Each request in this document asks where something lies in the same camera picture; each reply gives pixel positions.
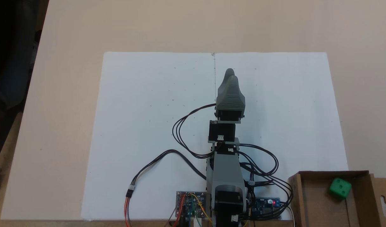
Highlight blue circuit board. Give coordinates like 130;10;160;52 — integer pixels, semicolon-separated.
245;197;281;220

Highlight circuit board with jumper wires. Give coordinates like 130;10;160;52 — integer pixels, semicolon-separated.
176;191;207;218

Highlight brown cardboard box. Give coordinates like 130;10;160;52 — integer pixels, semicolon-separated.
288;171;386;227

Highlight black and orange cable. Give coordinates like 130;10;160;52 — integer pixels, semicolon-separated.
124;149;207;227

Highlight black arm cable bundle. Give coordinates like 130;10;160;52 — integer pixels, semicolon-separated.
239;143;294;221

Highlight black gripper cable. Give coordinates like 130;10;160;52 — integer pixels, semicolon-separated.
172;103;217;159

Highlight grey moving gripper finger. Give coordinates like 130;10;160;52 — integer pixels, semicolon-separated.
216;75;246;111

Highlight green dice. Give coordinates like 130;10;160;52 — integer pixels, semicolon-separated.
329;178;352;200

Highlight white paper sheet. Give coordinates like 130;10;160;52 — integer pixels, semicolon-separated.
214;52;349;221
81;52;216;221

